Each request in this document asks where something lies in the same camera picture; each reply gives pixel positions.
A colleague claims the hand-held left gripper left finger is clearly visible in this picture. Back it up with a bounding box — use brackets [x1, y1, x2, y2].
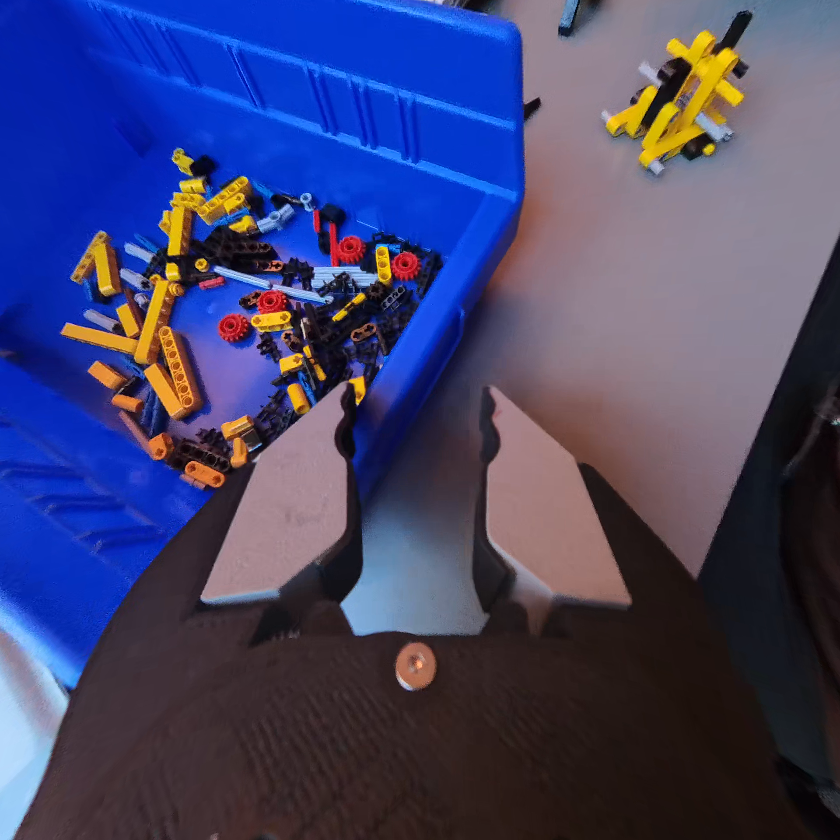
[199, 382, 364, 608]

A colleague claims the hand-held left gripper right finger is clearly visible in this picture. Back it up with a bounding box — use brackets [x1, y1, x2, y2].
[474, 386, 633, 635]

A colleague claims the pile of lego pieces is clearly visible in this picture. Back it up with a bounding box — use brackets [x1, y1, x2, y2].
[60, 147, 444, 490]

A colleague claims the blue plastic bin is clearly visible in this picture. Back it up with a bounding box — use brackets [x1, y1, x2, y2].
[0, 0, 526, 690]

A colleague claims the yellow lego model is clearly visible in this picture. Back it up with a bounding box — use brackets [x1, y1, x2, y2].
[600, 10, 753, 176]

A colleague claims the dark lego piece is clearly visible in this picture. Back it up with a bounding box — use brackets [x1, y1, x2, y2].
[558, 0, 599, 38]

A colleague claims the person's dark clothing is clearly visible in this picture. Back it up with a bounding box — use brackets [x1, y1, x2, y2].
[697, 236, 840, 791]

